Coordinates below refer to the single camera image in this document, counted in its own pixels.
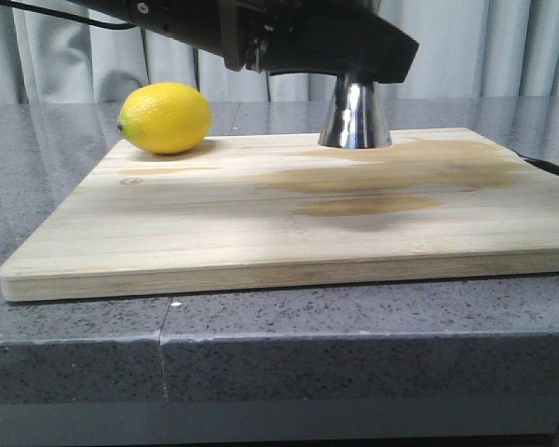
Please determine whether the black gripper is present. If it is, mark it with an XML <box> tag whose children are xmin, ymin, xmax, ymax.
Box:
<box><xmin>130</xmin><ymin>1</ymin><xmax>419</xmax><ymax>84</ymax></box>

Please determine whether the steel double jigger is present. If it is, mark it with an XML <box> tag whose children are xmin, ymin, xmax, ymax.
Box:
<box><xmin>319</xmin><ymin>72</ymin><xmax>392</xmax><ymax>149</ymax></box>

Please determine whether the grey curtain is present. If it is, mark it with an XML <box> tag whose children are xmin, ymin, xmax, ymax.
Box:
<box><xmin>0</xmin><ymin>1</ymin><xmax>559</xmax><ymax>104</ymax></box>

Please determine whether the wooden cutting board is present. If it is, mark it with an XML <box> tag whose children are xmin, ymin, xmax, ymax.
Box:
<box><xmin>0</xmin><ymin>129</ymin><xmax>559</xmax><ymax>302</ymax></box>

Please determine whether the yellow lemon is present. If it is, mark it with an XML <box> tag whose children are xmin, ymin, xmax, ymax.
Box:
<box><xmin>117</xmin><ymin>82</ymin><xmax>212</xmax><ymax>155</ymax></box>

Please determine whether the black cable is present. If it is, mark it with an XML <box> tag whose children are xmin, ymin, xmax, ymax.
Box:
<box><xmin>0</xmin><ymin>0</ymin><xmax>141</xmax><ymax>33</ymax></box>

